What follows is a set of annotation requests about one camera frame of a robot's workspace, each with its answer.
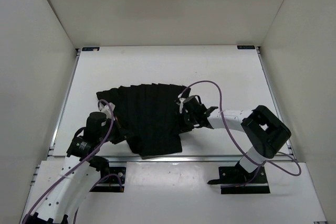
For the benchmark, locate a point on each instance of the aluminium table edge rail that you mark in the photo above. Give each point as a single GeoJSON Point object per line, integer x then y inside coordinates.
{"type": "Point", "coordinates": [173, 159]}

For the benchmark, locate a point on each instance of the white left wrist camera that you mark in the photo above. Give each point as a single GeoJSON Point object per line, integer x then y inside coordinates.
{"type": "Point", "coordinates": [107, 109]}

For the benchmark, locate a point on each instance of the left corner marker sticker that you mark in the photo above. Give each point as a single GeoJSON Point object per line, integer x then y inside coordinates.
{"type": "Point", "coordinates": [90, 49]}

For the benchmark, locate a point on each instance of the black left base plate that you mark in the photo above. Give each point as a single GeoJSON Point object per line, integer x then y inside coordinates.
{"type": "Point", "coordinates": [112, 180]}

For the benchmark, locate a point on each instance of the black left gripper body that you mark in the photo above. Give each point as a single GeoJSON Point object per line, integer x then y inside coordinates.
{"type": "Point", "coordinates": [116, 133]}

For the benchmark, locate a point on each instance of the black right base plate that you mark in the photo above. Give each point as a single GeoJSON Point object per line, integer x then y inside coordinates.
{"type": "Point", "coordinates": [233, 181]}

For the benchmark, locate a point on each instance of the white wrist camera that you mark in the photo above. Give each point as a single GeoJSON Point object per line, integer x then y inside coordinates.
{"type": "Point", "coordinates": [180, 103]}
{"type": "Point", "coordinates": [107, 109]}

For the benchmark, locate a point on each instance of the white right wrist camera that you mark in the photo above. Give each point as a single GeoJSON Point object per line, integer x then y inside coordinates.
{"type": "Point", "coordinates": [180, 103]}

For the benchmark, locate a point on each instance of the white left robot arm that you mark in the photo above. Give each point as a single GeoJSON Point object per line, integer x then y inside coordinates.
{"type": "Point", "coordinates": [82, 170]}

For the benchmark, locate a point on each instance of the black pleated skirt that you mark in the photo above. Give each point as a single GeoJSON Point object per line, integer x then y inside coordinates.
{"type": "Point", "coordinates": [146, 117]}

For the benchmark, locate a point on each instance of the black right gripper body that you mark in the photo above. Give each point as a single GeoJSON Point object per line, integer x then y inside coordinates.
{"type": "Point", "coordinates": [189, 120]}

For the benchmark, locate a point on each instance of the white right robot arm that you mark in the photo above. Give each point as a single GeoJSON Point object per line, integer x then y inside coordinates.
{"type": "Point", "coordinates": [265, 131]}

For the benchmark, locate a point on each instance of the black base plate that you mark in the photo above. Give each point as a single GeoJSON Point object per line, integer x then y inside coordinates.
{"type": "Point", "coordinates": [233, 181]}
{"type": "Point", "coordinates": [112, 180]}

